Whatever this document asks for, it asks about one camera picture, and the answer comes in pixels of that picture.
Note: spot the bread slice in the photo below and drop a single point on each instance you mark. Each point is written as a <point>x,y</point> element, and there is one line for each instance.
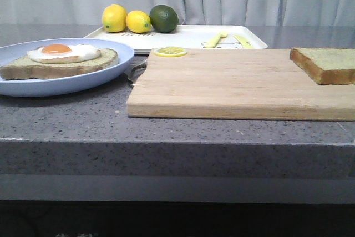
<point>326,66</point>
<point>26,68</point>

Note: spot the wooden cutting board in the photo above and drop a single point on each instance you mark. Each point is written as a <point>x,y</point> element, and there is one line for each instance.
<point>236,84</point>

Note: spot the metal cutting board handle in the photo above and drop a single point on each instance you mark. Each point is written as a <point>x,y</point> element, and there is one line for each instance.
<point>135,70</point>

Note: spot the yellow lemon slice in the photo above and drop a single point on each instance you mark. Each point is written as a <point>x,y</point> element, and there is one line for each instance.
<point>170,51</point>

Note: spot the left yellow lemon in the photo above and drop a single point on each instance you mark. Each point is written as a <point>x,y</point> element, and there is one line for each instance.
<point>114,18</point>

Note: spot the green lime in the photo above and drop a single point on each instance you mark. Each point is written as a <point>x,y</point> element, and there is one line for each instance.
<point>163,18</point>

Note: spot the yellow plastic knife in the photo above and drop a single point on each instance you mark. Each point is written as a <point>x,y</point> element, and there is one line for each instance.
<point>245,43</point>

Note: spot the fried egg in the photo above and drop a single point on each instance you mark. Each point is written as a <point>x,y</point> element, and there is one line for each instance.
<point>61,53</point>

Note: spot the light blue round plate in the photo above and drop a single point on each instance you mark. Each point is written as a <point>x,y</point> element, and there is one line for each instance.
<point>50,87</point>

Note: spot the right yellow lemon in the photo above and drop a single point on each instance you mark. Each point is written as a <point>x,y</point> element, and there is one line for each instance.
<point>138,21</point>

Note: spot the white bear-print tray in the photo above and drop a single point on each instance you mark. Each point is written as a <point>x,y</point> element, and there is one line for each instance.
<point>186,36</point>

